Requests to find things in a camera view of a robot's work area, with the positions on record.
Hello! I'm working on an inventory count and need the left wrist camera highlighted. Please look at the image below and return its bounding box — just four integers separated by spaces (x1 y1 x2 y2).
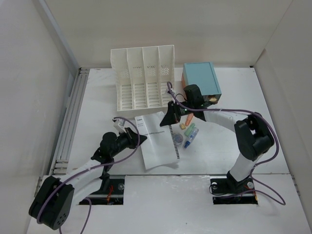
113 118 126 133

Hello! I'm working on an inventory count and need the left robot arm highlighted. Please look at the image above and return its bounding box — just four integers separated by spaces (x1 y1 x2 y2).
28 127 147 230

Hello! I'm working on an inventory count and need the aluminium frame rail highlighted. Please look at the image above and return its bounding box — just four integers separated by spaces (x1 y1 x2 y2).
36 0 90 195

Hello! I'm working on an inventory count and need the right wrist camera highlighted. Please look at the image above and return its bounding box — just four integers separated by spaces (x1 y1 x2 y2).
165 87 176 96

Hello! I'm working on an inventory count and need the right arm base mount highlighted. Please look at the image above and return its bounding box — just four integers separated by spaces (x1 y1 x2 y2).
209 172 258 205

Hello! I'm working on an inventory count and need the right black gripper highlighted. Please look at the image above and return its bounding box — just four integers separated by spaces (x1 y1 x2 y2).
159 100 194 126

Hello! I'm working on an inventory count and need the white spiral manual booklet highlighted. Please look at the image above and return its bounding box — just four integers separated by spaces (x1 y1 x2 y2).
135 111 179 170

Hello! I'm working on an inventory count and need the orange highlighter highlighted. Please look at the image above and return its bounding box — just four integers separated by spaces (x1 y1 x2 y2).
185 113 194 126

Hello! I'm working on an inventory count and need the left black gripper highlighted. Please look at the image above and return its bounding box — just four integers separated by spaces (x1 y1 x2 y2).
110 127 146 157

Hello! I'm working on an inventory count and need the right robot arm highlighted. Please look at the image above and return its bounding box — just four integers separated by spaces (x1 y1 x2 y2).
160 82 278 194

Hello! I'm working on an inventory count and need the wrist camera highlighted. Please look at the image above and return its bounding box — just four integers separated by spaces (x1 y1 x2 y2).
113 118 126 133
165 87 176 96

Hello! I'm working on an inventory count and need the teal orange drawer box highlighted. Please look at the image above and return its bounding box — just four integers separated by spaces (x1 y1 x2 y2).
181 62 222 104

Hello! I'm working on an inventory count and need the green highlighter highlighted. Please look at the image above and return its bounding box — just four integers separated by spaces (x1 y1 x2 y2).
184 123 195 137

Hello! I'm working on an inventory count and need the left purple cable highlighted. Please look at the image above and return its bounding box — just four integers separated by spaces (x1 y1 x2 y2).
36 117 142 234

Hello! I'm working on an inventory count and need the clear blue glue bottle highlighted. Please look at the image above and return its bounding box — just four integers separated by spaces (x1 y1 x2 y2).
183 127 199 149

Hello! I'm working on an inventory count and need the clear round pin container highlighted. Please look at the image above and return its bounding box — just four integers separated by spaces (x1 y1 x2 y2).
174 133 183 145

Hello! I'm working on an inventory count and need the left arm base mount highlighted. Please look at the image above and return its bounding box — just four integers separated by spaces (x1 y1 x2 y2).
87 173 125 205

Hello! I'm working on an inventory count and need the white file organizer rack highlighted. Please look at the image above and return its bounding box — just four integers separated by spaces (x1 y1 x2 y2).
110 45 175 117

